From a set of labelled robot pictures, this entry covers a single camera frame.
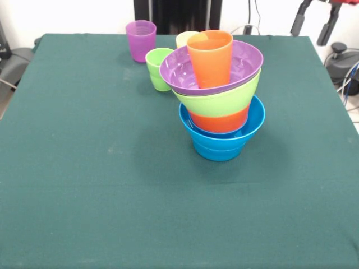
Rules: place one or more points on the small light blue bowl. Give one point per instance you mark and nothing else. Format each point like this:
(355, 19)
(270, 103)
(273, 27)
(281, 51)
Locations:
(217, 154)

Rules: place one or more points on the dark green tablecloth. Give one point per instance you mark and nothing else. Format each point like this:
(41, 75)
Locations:
(112, 182)

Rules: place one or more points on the large purple bowl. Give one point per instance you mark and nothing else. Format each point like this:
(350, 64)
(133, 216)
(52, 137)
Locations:
(179, 73)

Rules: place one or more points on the orange bowl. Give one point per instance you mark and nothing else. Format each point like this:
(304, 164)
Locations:
(218, 123)

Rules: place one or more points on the black floor stand base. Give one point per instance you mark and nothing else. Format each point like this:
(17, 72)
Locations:
(340, 60)
(19, 60)

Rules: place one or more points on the large light blue bowl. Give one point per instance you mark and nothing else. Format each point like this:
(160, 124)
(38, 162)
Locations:
(256, 117)

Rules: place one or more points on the green cup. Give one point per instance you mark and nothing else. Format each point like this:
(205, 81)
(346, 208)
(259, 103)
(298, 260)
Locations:
(154, 73)

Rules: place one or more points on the yellow cup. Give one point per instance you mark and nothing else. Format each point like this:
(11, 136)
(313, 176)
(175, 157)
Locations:
(185, 37)

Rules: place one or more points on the purple cup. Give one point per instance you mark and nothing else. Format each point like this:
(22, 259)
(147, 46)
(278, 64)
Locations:
(140, 42)

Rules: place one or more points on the large green bowl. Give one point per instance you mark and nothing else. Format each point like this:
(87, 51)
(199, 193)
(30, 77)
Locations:
(213, 103)

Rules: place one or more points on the orange cup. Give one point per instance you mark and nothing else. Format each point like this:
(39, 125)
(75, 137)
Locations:
(211, 64)

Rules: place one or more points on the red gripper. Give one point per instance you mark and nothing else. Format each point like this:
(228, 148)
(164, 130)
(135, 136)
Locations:
(343, 1)

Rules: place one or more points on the black pedestal column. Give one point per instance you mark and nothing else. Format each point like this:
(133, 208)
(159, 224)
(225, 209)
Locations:
(168, 14)

